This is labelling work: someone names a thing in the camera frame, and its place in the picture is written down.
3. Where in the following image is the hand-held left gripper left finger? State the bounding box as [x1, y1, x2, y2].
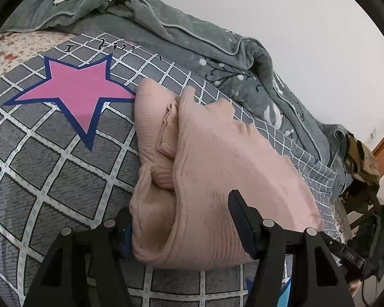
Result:
[24, 206, 135, 307]

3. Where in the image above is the grey checked star blanket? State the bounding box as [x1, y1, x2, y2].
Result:
[0, 27, 340, 307]

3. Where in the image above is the floral bedsheet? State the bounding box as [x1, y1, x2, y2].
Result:
[0, 30, 75, 87]

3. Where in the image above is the person's right hand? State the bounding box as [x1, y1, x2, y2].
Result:
[349, 278, 364, 295]

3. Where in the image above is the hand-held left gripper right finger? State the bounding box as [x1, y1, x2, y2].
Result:
[227, 189, 356, 307]

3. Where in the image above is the brown clothes pile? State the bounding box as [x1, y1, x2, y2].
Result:
[342, 130, 382, 196]

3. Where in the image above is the pink knit sweater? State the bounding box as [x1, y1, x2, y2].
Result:
[129, 78, 324, 268]

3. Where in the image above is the black jacket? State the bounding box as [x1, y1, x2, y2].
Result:
[349, 204, 384, 282]

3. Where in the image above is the grey flower print quilt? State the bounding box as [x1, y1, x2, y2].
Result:
[0, 0, 356, 196]

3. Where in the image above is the dark chair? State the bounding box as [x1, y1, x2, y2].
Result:
[338, 179, 382, 232]

